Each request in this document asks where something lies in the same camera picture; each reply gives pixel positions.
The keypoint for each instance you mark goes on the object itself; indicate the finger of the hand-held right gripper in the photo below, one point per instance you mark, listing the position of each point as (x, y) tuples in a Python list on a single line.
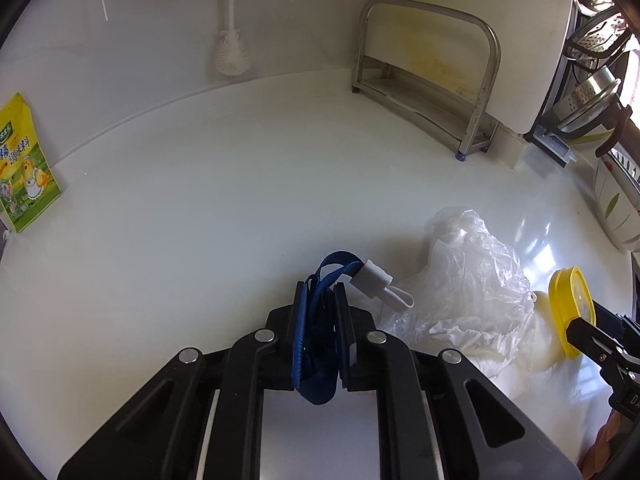
[(595, 342), (612, 322)]

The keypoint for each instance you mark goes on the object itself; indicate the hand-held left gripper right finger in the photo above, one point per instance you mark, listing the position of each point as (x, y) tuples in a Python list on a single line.
[(342, 332)]

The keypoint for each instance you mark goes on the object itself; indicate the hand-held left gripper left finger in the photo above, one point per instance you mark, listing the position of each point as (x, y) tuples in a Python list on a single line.
[(299, 332)]

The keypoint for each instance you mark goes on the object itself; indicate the yellow plastic lid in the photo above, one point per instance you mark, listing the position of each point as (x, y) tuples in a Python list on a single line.
[(560, 305)]

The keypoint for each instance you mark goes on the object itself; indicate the person's right hand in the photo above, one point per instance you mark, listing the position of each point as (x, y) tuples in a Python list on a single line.
[(600, 445)]

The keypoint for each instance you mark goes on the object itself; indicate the white leaf-patterned bowl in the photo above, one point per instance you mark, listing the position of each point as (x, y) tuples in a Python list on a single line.
[(615, 205)]

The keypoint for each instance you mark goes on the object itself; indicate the clear plastic bag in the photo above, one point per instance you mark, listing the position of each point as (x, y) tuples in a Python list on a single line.
[(470, 270)]

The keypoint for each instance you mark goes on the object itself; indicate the perforated steel strainer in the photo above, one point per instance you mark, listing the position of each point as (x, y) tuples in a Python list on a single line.
[(585, 100)]

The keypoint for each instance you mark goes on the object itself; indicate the steel cutting board rack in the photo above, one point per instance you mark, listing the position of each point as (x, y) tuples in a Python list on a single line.
[(450, 127)]

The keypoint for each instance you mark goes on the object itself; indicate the steel steamer basket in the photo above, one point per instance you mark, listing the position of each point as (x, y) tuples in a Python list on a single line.
[(600, 35)]

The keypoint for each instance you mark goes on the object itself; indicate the yellow seasoning pouch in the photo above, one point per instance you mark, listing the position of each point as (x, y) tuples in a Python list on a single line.
[(25, 175)]

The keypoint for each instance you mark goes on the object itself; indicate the white cutting board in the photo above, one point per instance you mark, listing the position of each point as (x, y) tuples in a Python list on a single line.
[(475, 25)]

